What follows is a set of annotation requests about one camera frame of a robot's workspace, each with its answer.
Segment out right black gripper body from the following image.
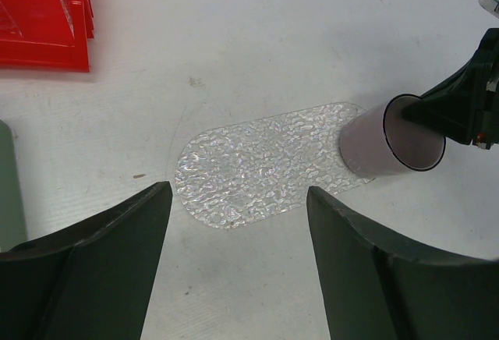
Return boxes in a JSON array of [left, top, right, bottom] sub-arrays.
[[473, 28, 498, 149]]

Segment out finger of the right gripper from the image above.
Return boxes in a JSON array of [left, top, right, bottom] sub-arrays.
[[400, 55, 499, 147]]

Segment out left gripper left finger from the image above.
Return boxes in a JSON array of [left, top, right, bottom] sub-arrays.
[[1, 181, 172, 339]]

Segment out purple ceramic mug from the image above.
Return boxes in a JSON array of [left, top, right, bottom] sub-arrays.
[[339, 94, 446, 179]]

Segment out red divided plastic bin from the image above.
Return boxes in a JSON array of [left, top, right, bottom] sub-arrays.
[[1, 0, 94, 73]]

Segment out green metal tray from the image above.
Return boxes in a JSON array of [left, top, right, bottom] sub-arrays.
[[0, 121, 27, 252]]

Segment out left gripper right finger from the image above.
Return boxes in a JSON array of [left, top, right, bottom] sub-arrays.
[[306, 186, 498, 339]]

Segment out clear textured holder box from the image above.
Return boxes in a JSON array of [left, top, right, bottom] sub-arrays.
[[1, 0, 74, 44]]

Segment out clear textured oval tray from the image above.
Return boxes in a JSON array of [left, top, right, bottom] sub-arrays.
[[175, 102, 368, 229]]

